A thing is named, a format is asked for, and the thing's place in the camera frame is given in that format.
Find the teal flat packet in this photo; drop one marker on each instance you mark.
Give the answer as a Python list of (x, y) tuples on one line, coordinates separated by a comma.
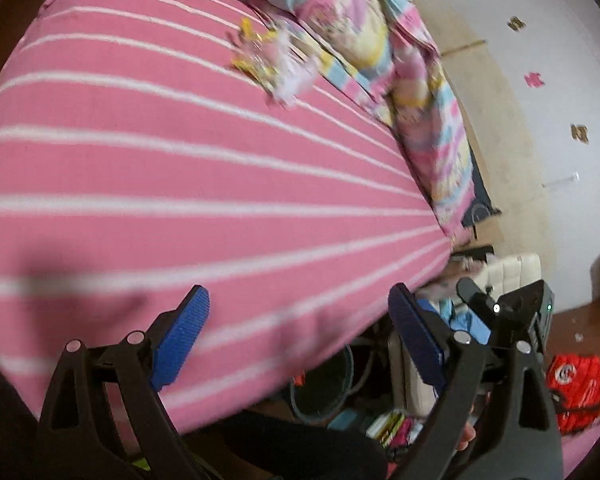
[(344, 418)]

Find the dark round waste bin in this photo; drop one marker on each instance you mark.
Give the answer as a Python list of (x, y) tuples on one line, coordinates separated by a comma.
[(325, 390)]

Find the colourful printed book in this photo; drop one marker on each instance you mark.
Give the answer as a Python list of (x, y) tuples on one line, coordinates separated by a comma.
[(386, 427)]

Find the red bag with round logo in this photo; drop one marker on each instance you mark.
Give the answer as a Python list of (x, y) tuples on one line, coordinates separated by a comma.
[(580, 385)]

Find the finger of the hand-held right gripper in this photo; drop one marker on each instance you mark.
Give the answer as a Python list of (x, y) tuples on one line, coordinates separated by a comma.
[(472, 294)]

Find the yellow pink plastic wrapper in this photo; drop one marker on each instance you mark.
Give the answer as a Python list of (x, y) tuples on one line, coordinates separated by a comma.
[(270, 62)]

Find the pink wall sticker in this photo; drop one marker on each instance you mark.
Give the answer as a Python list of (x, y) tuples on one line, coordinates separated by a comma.
[(534, 80)]

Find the person's right hand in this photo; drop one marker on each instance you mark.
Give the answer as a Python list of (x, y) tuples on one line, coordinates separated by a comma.
[(464, 437)]

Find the green plastic stool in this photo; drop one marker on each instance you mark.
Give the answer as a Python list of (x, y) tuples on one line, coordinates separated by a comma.
[(139, 462)]

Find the tan wooden headboard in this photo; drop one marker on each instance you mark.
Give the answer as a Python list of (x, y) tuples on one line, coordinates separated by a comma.
[(460, 90)]

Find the person's black trouser leg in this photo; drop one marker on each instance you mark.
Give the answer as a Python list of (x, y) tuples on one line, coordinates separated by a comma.
[(305, 447)]

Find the dark blue mat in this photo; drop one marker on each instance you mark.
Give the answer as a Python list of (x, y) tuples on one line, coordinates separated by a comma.
[(480, 195)]

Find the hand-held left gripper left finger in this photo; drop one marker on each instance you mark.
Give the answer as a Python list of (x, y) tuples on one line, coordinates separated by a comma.
[(180, 340)]

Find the brown wall sticker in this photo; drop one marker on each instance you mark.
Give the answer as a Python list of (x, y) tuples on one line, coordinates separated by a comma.
[(580, 134), (516, 23)]

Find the colourful patterned quilt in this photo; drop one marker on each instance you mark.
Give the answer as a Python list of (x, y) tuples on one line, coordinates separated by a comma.
[(360, 35)]

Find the cream padded chair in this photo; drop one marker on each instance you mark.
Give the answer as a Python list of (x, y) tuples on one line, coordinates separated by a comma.
[(515, 270)]

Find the pink striped bed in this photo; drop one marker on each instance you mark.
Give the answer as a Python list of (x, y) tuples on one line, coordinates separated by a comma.
[(180, 185)]

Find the light blue garment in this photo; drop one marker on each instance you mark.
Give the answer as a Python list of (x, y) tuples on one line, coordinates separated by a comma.
[(460, 320)]

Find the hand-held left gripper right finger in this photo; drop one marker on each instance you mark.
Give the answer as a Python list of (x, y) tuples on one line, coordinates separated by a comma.
[(420, 340)]

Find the pink cloth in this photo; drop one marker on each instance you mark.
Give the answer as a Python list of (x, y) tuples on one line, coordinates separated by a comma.
[(592, 455)]

